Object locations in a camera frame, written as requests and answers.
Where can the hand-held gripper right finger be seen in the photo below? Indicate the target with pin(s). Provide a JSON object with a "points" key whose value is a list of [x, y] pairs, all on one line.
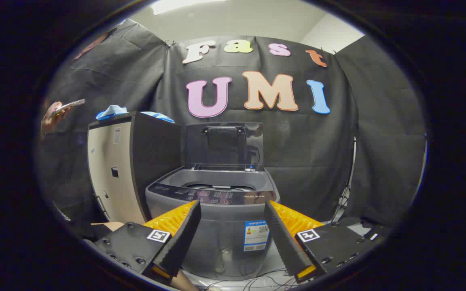
{"points": [[283, 238]]}

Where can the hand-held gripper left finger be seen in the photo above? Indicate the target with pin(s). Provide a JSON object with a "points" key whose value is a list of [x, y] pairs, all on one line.
{"points": [[182, 238]]}

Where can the grey washing machine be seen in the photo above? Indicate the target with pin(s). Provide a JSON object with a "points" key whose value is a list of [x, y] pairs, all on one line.
{"points": [[217, 238]]}

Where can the light blue shirt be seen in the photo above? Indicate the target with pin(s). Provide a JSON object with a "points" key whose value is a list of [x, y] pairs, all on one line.
{"points": [[111, 111]]}

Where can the smartphone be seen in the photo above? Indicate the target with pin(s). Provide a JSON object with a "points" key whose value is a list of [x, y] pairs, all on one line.
{"points": [[69, 105]]}

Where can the beige and dark cabinet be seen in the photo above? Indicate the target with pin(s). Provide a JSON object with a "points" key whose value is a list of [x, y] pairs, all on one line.
{"points": [[156, 161]]}

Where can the black box with white label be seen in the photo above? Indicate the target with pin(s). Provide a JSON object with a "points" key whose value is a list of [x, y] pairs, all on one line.
{"points": [[372, 232]]}

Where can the black light stand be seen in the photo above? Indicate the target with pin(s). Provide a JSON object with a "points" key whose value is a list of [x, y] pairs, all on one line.
{"points": [[349, 178]]}

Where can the ceiling light panel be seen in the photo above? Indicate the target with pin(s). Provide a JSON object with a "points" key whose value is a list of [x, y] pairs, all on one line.
{"points": [[180, 5]]}

